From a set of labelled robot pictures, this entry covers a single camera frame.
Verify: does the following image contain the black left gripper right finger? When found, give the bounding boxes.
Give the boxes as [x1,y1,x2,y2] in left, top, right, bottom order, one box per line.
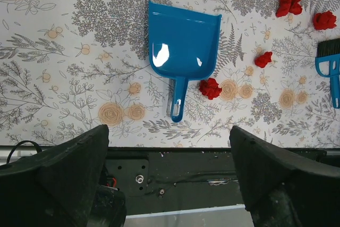
[229,126,339,226]

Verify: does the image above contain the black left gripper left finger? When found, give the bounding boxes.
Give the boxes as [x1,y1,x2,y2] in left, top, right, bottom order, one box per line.
[1,125,108,226]

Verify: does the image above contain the blue hand brush black bristles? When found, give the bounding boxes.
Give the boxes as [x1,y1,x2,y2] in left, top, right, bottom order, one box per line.
[314,38,340,110]

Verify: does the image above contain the blue plastic dustpan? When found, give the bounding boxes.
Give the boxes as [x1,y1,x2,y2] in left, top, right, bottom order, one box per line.
[148,2,222,122]

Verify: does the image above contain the red paper scrap near dustpan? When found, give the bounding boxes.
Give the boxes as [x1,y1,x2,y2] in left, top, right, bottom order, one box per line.
[199,78,222,100]

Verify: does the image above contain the red paper scrap middle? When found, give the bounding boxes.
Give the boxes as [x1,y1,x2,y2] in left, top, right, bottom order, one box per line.
[254,52,273,69]

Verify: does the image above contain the red paper scrap right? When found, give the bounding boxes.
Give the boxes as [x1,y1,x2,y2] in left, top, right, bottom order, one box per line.
[312,11,336,30]

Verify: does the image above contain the red paper scrap double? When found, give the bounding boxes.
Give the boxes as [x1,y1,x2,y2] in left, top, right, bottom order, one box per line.
[276,0,302,18]

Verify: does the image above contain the black cable loop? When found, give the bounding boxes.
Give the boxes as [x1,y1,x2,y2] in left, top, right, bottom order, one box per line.
[5,140,43,164]

